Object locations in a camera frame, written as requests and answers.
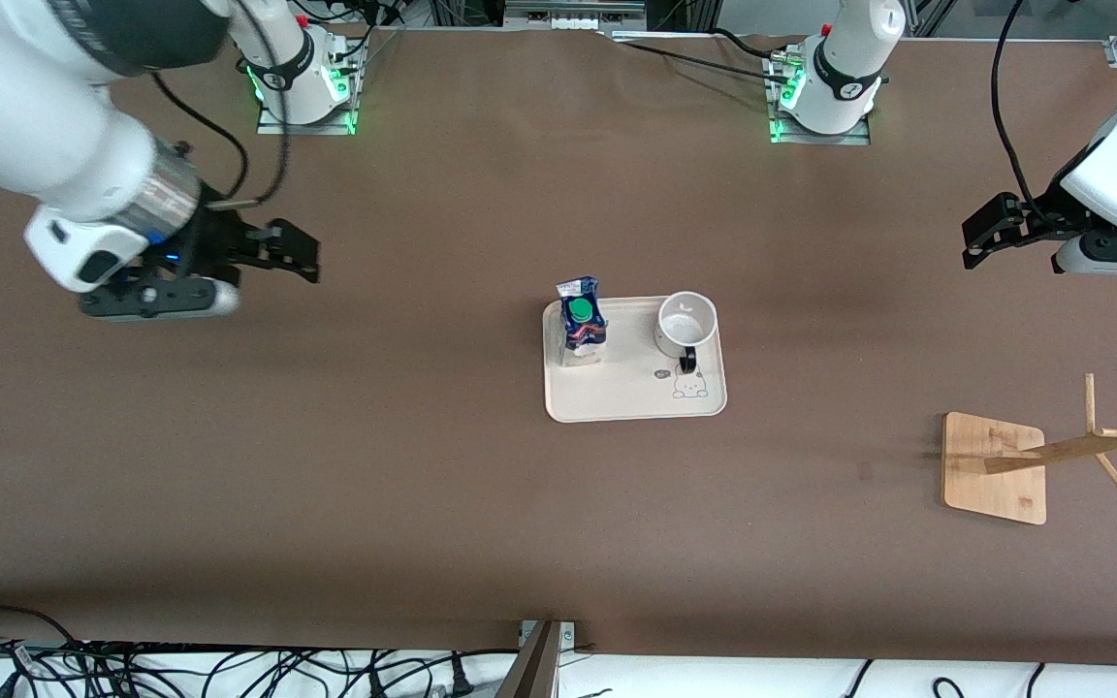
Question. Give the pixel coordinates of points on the wooden mug stand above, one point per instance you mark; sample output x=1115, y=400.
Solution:
x=990, y=485

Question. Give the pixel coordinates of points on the blue white milk carton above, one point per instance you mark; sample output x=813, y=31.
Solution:
x=581, y=330

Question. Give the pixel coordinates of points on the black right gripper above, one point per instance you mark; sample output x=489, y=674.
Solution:
x=212, y=239

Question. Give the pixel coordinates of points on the metal table bracket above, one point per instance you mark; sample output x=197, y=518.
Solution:
x=534, y=669

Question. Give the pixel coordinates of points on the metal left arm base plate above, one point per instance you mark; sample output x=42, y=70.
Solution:
x=859, y=139

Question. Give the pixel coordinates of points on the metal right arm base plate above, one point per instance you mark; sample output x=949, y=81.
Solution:
x=272, y=126

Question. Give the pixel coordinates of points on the cream rabbit print tray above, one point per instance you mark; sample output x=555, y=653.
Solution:
x=617, y=393

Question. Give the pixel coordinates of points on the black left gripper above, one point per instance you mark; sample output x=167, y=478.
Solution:
x=1049, y=215

